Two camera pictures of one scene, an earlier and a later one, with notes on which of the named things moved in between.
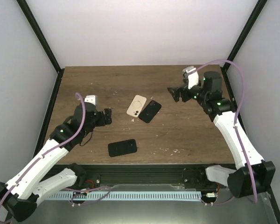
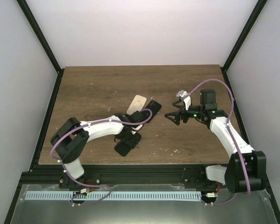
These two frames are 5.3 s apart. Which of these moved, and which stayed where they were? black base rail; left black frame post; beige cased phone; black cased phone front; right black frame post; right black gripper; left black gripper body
Moved: left black gripper body; right black gripper; black cased phone front
Stayed: beige cased phone; right black frame post; left black frame post; black base rail
